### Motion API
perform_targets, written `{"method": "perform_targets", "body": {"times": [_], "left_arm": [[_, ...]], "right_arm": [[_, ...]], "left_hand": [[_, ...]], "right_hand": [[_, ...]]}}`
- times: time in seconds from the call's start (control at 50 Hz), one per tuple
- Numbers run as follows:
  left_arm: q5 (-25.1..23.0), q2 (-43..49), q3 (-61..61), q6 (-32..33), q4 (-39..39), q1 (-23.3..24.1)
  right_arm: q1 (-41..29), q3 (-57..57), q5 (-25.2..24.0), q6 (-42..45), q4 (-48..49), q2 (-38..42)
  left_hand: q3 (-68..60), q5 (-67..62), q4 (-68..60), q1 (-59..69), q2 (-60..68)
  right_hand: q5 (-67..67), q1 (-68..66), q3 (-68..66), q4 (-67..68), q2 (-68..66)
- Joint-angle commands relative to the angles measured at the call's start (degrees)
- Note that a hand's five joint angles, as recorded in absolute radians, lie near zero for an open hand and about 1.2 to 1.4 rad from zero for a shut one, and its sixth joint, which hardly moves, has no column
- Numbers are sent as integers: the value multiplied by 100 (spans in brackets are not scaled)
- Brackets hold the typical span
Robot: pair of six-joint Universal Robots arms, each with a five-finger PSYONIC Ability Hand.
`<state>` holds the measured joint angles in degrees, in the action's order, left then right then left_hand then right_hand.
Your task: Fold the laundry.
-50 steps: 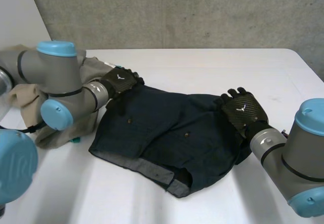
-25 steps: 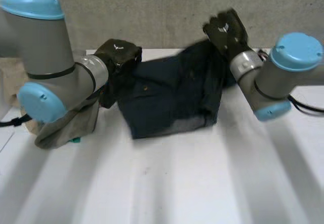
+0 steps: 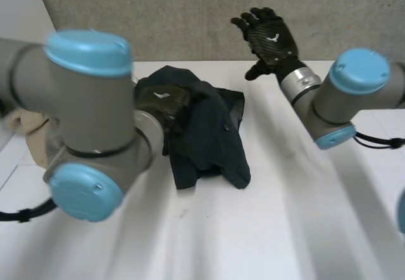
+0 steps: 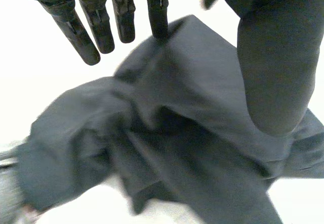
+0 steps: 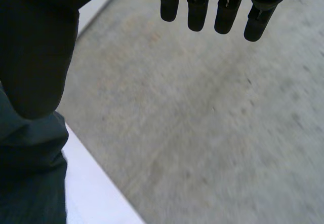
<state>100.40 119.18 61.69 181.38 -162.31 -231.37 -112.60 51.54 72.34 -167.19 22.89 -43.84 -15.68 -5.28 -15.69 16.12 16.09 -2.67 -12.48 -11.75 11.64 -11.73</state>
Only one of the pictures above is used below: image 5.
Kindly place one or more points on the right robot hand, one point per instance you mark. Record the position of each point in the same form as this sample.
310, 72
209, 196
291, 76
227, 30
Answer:
35, 56

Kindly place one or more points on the dark blue cloth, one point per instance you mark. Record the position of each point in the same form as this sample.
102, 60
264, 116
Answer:
30, 163

